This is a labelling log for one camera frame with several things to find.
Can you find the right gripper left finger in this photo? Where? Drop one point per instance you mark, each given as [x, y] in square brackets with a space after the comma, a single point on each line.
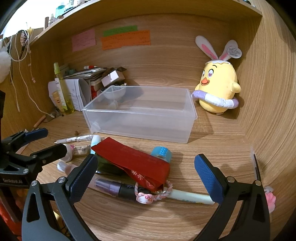
[49, 212]

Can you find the clear plastic storage box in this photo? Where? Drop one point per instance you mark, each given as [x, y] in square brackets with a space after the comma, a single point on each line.
[148, 112]

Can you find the red box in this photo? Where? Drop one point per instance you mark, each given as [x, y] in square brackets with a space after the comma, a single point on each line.
[96, 90]

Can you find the green sticky note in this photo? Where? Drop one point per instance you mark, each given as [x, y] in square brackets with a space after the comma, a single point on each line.
[120, 30]

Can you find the pale green tube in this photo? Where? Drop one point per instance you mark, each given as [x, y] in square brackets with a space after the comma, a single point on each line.
[190, 197]

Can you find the orange sticky note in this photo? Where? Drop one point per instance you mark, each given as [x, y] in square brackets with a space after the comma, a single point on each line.
[135, 38]

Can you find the white paper boxes stack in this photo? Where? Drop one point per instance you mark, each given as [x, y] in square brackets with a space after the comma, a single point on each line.
[80, 92]

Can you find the red paper envelope packet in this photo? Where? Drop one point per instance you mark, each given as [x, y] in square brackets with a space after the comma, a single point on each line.
[148, 171]

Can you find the white green lotion tube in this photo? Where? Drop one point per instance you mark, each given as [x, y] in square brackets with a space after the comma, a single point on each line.
[59, 89]

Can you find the red white marker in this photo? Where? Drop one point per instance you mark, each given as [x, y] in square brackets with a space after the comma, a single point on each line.
[90, 67]

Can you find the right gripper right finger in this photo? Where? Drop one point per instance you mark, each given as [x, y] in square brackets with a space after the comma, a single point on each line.
[252, 221]

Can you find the dark green spray bottle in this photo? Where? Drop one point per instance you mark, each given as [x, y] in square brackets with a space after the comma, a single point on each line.
[107, 168]

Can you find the pink sticky note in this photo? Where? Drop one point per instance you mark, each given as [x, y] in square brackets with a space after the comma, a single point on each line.
[83, 40]

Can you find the mint blue tube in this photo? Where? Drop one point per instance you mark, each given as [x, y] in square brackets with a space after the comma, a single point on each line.
[95, 140]

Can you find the beige sunscreen tube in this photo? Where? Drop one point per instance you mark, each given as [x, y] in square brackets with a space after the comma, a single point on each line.
[57, 100]

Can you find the purple black cosmetic bottle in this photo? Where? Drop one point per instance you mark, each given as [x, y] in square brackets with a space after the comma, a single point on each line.
[115, 189]

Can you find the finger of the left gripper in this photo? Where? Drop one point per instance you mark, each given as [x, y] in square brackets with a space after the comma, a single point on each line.
[22, 138]
[42, 157]

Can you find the blue washi tape roll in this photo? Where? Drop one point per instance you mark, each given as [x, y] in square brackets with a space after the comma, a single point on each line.
[162, 153]

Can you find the small pink white box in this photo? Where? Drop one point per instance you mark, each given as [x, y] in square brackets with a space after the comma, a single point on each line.
[112, 76]

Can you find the white pen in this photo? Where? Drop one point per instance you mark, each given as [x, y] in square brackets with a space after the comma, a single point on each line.
[74, 139]

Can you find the yellow chick plush toy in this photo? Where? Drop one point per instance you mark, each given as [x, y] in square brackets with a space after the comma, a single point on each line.
[218, 83]

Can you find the stack of books papers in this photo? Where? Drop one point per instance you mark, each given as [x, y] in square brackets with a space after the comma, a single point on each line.
[90, 75]

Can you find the yellow oil spray bottle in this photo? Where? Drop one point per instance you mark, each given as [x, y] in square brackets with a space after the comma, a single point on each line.
[63, 90]

